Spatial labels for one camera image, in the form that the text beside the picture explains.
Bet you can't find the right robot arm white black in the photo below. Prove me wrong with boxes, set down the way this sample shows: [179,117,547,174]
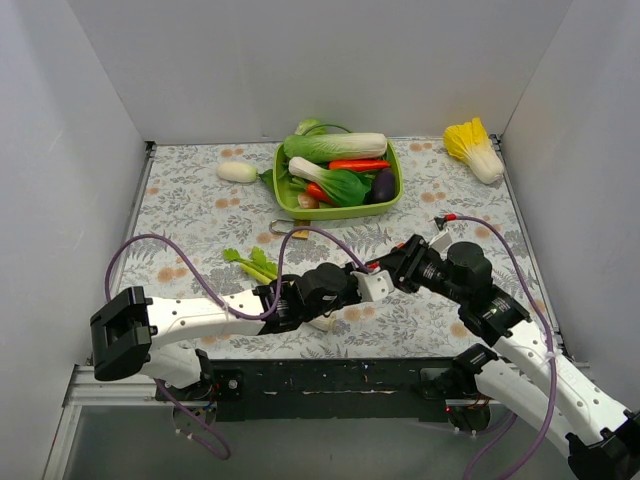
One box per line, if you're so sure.
[367,235,639,479]

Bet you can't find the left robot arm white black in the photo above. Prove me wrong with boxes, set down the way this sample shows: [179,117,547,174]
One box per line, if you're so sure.
[90,263,361,400]

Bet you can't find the green plastic basket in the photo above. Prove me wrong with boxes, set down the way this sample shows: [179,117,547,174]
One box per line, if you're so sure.
[273,141,404,221]

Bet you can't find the purple eggplant toy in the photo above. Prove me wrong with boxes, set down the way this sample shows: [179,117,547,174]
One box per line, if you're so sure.
[369,168,396,204]

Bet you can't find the brass silver padlock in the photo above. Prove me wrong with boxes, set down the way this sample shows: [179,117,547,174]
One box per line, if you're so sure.
[269,219,311,240]

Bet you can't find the bok choy toy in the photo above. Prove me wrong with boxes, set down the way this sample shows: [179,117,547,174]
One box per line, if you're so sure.
[288,157,371,207]

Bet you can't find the beige mushroom toy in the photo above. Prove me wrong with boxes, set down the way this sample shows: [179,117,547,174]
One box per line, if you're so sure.
[297,193,320,210]

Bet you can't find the small red chili toy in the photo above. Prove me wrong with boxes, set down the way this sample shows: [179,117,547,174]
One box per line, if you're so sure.
[306,182,332,205]

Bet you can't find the celery stalk toy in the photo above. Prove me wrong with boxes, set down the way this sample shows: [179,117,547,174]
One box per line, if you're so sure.
[222,247,280,285]

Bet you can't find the green napa cabbage toy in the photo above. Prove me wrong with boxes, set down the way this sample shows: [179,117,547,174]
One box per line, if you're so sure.
[283,133,388,163]

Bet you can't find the yellow white cabbage toy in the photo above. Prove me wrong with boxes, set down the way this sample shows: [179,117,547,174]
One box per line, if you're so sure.
[443,117,504,185]

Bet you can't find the light green leaf toy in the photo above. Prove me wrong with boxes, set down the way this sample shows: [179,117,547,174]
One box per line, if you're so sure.
[294,118,327,136]

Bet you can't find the white radish toy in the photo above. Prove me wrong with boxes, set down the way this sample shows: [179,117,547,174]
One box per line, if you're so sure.
[216,161,273,183]

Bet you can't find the floral patterned table mat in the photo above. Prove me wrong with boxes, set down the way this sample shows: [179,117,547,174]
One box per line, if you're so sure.
[114,137,548,359]

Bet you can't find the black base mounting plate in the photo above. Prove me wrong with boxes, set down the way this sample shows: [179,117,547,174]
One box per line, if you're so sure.
[154,357,514,424]

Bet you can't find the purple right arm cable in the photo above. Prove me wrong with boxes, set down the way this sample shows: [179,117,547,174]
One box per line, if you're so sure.
[434,213,559,480]

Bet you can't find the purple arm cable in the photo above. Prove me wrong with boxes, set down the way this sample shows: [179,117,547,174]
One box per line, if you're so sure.
[434,213,559,480]
[103,225,374,461]

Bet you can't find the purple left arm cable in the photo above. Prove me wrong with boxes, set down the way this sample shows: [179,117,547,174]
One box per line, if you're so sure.
[103,225,374,461]

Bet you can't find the aluminium frame rail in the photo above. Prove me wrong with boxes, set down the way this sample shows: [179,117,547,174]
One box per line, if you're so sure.
[63,363,601,406]

